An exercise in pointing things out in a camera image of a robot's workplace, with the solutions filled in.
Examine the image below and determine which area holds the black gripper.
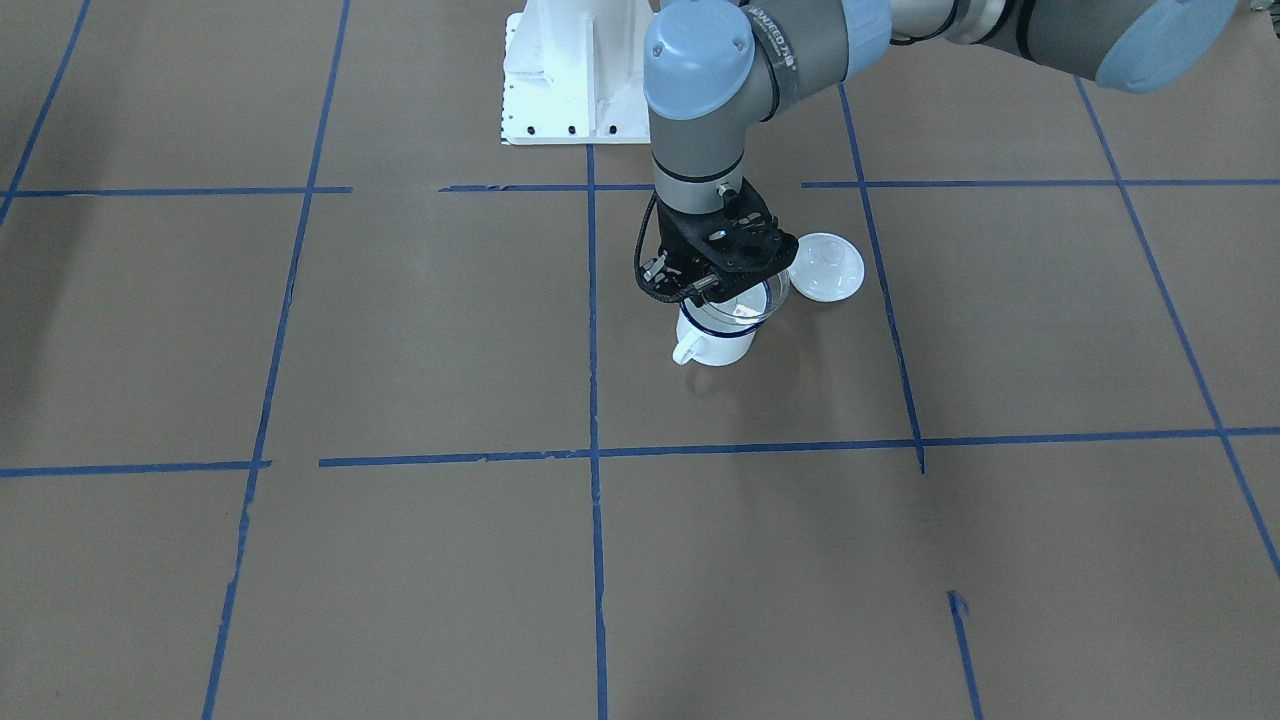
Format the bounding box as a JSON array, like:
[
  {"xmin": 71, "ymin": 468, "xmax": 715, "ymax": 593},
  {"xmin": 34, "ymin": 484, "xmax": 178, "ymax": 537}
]
[{"xmin": 640, "ymin": 179, "xmax": 799, "ymax": 306}]

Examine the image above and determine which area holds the clear plastic funnel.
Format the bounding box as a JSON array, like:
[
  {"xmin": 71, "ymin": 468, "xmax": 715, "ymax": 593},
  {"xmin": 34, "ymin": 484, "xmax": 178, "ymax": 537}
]
[{"xmin": 682, "ymin": 273, "xmax": 791, "ymax": 337}]

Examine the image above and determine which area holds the white cup lid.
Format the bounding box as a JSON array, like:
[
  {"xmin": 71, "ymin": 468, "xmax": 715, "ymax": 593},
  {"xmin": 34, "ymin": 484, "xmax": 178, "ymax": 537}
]
[{"xmin": 787, "ymin": 232, "xmax": 865, "ymax": 304}]

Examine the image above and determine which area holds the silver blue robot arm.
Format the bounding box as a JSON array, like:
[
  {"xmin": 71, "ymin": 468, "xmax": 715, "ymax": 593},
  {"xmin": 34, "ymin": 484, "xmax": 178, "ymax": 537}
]
[{"xmin": 634, "ymin": 1, "xmax": 1236, "ymax": 306}]

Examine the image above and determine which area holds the white enamel cup blue rim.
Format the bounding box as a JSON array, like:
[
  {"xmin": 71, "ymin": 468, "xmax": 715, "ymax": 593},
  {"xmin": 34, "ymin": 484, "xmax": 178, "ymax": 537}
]
[{"xmin": 671, "ymin": 299, "xmax": 764, "ymax": 366}]

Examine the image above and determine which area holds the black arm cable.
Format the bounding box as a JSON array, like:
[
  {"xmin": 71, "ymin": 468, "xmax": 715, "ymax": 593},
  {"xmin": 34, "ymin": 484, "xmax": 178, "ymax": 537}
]
[{"xmin": 634, "ymin": 190, "xmax": 701, "ymax": 306}]

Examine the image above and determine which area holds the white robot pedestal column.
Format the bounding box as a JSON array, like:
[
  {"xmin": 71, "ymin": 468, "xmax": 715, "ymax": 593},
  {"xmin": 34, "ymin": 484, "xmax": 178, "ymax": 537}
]
[{"xmin": 500, "ymin": 1, "xmax": 655, "ymax": 146}]

